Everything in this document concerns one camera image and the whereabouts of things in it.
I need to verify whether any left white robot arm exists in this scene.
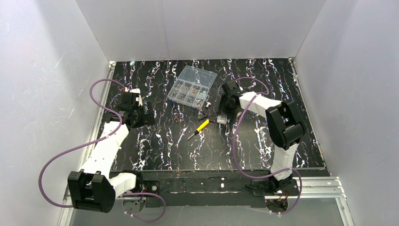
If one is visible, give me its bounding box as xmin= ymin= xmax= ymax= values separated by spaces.
xmin=67 ymin=89 xmax=154 ymax=213

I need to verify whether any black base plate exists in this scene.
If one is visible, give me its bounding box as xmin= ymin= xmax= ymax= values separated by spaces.
xmin=134 ymin=170 xmax=299 ymax=208

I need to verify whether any yellow handled screwdriver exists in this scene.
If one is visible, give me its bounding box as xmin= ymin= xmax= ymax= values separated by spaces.
xmin=187 ymin=120 xmax=210 ymax=140

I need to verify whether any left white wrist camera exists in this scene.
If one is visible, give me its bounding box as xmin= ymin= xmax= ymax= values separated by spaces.
xmin=128 ymin=88 xmax=143 ymax=107

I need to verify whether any aluminium rail frame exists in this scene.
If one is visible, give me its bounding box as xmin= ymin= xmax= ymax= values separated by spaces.
xmin=64 ymin=61 xmax=354 ymax=226

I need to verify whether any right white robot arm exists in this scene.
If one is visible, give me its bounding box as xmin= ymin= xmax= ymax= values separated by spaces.
xmin=216 ymin=81 xmax=306 ymax=182

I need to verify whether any clear plastic screw organizer box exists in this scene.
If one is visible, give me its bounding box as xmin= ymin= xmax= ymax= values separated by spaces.
xmin=168 ymin=65 xmax=217 ymax=109

